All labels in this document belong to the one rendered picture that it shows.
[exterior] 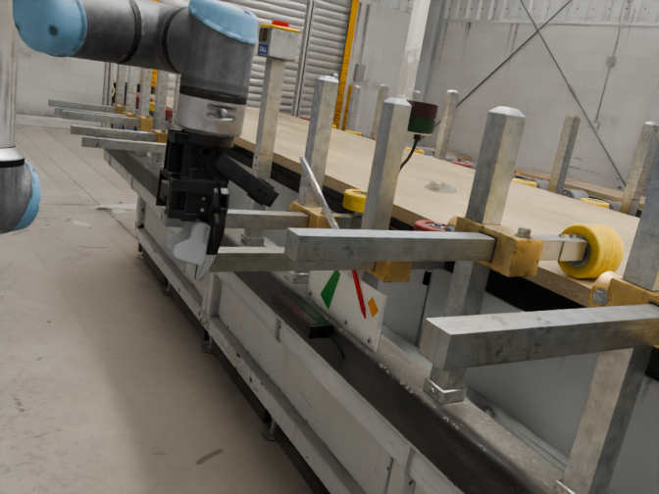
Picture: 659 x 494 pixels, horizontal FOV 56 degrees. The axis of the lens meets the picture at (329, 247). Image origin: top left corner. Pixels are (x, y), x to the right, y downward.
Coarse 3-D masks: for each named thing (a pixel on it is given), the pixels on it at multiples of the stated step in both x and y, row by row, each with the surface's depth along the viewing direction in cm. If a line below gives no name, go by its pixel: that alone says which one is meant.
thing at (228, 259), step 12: (228, 252) 90; (240, 252) 91; (252, 252) 92; (264, 252) 93; (276, 252) 94; (216, 264) 89; (228, 264) 90; (240, 264) 91; (252, 264) 92; (264, 264) 93; (276, 264) 94; (288, 264) 95; (300, 264) 96; (312, 264) 97; (324, 264) 98; (336, 264) 99; (348, 264) 101; (360, 264) 102; (372, 264) 103; (420, 264) 108; (432, 264) 109
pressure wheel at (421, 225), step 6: (420, 222) 109; (426, 222) 111; (432, 222) 112; (438, 222) 109; (414, 228) 109; (420, 228) 107; (426, 228) 106; (432, 228) 106; (438, 228) 107; (444, 228) 109; (426, 276) 111; (426, 282) 111
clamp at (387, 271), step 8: (376, 264) 103; (384, 264) 101; (392, 264) 101; (400, 264) 101; (408, 264) 102; (376, 272) 103; (384, 272) 101; (392, 272) 101; (400, 272) 102; (408, 272) 103; (384, 280) 101; (392, 280) 102; (400, 280) 102; (408, 280) 103
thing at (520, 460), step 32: (128, 160) 257; (160, 192) 214; (256, 288) 142; (288, 288) 128; (288, 320) 128; (320, 352) 116; (352, 352) 106; (384, 352) 104; (352, 384) 106; (384, 384) 98; (416, 384) 94; (384, 416) 98; (416, 416) 91; (448, 416) 86; (480, 416) 88; (448, 448) 85; (480, 448) 80; (512, 448) 81; (480, 480) 80; (512, 480) 75; (544, 480) 75
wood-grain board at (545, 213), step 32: (256, 128) 238; (288, 128) 261; (288, 160) 170; (352, 160) 189; (416, 160) 220; (416, 192) 147; (512, 192) 175; (544, 192) 188; (512, 224) 125; (544, 224) 132; (608, 224) 146; (576, 288) 89
